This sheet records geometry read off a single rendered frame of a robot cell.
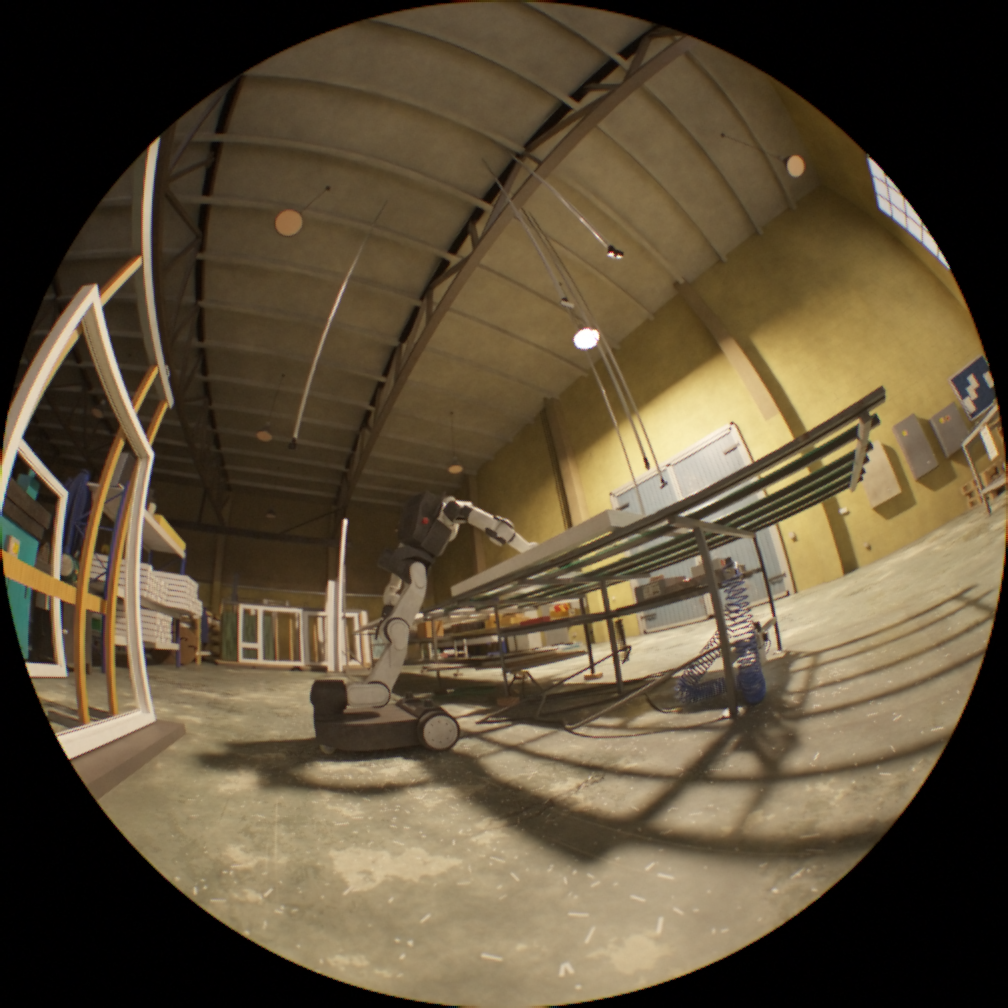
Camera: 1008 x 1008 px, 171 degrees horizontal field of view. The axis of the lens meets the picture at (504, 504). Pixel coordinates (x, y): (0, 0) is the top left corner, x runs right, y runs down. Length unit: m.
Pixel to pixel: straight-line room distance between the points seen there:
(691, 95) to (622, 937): 9.78
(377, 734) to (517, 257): 8.81
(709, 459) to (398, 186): 9.08
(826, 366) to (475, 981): 8.74
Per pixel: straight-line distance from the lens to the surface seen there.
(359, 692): 1.72
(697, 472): 8.40
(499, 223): 6.18
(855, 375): 8.45
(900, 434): 7.89
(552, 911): 0.69
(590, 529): 1.39
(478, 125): 7.70
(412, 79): 7.97
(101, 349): 1.70
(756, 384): 8.16
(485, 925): 0.69
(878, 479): 7.62
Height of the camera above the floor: 0.51
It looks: 23 degrees up
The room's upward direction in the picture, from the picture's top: 8 degrees counter-clockwise
